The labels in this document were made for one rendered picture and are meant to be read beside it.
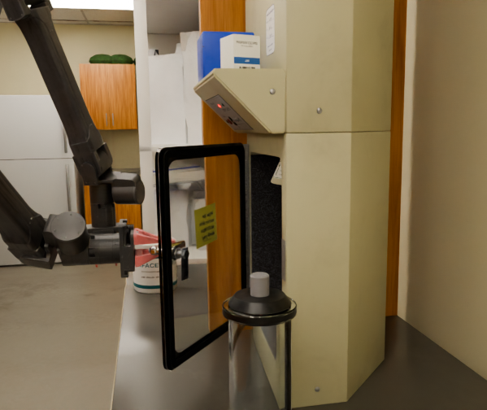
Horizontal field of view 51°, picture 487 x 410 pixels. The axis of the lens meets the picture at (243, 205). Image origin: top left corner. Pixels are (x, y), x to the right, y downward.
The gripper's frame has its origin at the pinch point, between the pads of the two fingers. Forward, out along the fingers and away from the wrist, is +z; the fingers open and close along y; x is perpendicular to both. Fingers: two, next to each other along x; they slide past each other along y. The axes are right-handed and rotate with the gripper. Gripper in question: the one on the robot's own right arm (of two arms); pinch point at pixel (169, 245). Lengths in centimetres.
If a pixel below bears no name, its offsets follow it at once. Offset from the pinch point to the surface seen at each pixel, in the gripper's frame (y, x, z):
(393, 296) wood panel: -20, 19, 57
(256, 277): 0.8, -28.5, 11.1
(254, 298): -2.0, -28.9, 10.8
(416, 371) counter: -26, -10, 47
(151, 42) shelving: 73, 205, 1
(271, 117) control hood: 23.6, -18.3, 15.9
